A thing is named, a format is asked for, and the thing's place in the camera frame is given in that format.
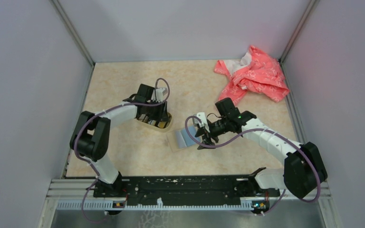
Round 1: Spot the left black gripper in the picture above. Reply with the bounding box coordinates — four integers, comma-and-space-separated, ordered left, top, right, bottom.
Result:
145, 98, 169, 122

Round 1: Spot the beige tray of cards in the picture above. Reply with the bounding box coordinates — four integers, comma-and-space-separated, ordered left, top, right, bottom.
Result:
137, 113, 173, 133

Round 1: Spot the beige card holder wallet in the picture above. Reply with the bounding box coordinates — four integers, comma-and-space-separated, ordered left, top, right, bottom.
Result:
166, 125, 199, 152

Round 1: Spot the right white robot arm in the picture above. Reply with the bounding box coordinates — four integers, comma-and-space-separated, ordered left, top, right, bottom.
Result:
189, 98, 327, 202

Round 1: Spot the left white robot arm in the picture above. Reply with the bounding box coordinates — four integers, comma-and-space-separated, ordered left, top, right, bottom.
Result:
69, 84, 173, 197

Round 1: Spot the pink crumpled cloth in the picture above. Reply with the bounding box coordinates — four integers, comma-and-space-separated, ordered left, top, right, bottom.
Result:
213, 45, 290, 105

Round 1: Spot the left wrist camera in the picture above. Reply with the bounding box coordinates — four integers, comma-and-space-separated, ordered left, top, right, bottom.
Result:
153, 87, 168, 102

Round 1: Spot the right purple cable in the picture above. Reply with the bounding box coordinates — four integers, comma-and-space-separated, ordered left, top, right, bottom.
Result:
184, 115, 322, 216

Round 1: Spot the purple cable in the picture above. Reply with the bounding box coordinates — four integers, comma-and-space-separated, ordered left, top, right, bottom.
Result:
72, 78, 171, 224
184, 115, 322, 216

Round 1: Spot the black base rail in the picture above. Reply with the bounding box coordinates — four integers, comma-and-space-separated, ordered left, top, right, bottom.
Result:
93, 174, 280, 206

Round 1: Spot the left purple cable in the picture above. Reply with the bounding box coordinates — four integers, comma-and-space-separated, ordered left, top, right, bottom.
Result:
72, 78, 171, 224

